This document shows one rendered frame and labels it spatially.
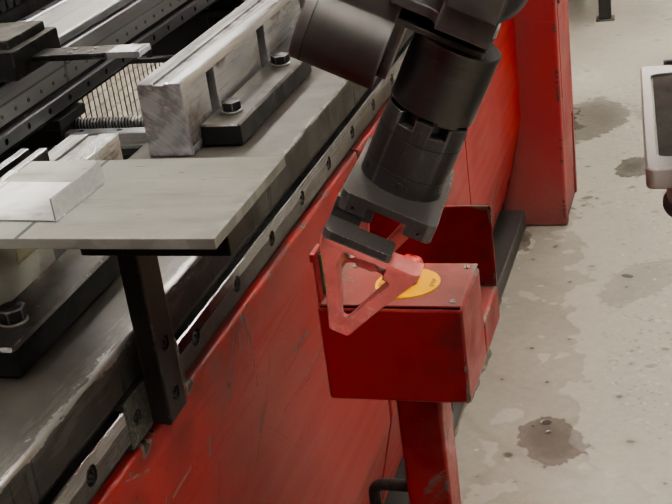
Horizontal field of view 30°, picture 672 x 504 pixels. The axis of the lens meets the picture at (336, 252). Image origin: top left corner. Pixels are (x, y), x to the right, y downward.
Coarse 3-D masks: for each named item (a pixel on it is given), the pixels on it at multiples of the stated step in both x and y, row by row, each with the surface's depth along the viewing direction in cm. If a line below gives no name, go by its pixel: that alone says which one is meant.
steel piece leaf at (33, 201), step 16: (80, 176) 110; (96, 176) 112; (0, 192) 114; (16, 192) 114; (32, 192) 113; (48, 192) 113; (64, 192) 107; (80, 192) 110; (0, 208) 111; (16, 208) 110; (32, 208) 110; (48, 208) 109; (64, 208) 107
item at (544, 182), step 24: (528, 0) 310; (552, 0) 309; (528, 24) 313; (552, 24) 311; (528, 48) 316; (552, 48) 314; (528, 72) 318; (552, 72) 317; (528, 96) 321; (552, 96) 319; (528, 120) 324; (552, 120) 322; (528, 144) 327; (552, 144) 325; (528, 168) 330; (552, 168) 328; (528, 192) 332; (552, 192) 331; (528, 216) 335; (552, 216) 334
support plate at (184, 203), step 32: (96, 160) 120; (128, 160) 119; (160, 160) 118; (192, 160) 116; (224, 160) 115; (256, 160) 114; (96, 192) 112; (128, 192) 111; (160, 192) 110; (192, 192) 109; (224, 192) 108; (256, 192) 108; (0, 224) 108; (64, 224) 106; (96, 224) 105; (128, 224) 104; (160, 224) 103; (192, 224) 102; (224, 224) 101
